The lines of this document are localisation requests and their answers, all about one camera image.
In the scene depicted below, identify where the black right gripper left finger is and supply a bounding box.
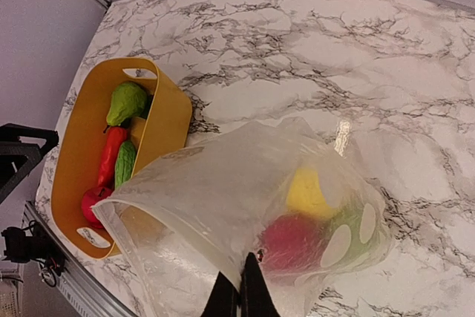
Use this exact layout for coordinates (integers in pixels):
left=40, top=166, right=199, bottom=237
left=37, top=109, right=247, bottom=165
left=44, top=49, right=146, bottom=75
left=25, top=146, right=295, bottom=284
left=203, top=272, right=238, bottom=317

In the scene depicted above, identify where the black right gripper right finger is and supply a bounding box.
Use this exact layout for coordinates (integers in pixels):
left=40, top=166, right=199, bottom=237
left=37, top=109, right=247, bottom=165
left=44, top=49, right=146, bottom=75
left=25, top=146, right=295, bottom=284
left=240, top=252, right=280, bottom=317

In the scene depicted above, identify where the clear polka dot zip bag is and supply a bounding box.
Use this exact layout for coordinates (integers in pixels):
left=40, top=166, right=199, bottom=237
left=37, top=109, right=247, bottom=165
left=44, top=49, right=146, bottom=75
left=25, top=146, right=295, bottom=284
left=93, top=118, right=391, bottom=316

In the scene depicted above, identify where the yellow toy lemon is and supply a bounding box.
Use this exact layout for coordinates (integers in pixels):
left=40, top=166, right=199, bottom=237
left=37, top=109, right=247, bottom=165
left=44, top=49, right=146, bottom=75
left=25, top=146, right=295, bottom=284
left=286, top=167, right=338, bottom=220

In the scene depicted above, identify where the yellow plastic basket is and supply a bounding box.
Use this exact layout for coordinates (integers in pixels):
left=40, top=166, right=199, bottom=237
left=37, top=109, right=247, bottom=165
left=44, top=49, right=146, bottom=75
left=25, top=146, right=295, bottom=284
left=50, top=58, right=192, bottom=259

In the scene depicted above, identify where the red toy pomegranate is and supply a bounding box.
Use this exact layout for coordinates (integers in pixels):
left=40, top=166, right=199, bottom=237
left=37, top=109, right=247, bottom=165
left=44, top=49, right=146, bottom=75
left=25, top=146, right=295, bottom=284
left=256, top=213, right=328, bottom=275

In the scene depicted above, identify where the green toy apple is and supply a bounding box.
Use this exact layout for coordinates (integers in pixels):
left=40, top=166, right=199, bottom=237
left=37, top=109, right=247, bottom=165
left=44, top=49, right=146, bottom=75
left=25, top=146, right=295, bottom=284
left=321, top=202, right=384, bottom=268

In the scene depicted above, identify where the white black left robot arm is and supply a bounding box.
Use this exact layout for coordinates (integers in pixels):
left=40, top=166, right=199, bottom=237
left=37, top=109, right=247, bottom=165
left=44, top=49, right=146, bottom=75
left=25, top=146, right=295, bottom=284
left=1, top=124, right=238, bottom=316

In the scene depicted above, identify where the red toy apple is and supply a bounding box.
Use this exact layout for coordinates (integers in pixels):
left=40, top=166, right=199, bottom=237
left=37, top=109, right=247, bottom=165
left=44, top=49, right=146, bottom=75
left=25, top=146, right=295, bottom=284
left=81, top=186, right=113, bottom=229

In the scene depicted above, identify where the green toy bitter gourd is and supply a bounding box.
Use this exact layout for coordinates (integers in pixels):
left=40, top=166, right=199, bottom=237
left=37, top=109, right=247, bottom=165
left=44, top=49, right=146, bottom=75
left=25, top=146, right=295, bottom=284
left=114, top=140, right=137, bottom=189

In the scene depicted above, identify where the red toy chili pepper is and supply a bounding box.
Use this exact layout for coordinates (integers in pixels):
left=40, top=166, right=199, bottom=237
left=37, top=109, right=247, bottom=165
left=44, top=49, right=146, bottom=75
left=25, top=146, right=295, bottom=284
left=97, top=126, right=128, bottom=186

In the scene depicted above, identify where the green toy pear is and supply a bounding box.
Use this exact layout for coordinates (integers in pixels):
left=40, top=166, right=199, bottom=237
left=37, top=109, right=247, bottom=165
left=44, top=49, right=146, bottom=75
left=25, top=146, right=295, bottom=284
left=106, top=82, right=148, bottom=126

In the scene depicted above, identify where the aluminium front frame rail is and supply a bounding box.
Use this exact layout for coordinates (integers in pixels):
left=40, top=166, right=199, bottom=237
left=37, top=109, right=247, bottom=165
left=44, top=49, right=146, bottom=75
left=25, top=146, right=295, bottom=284
left=24, top=202, right=135, bottom=316

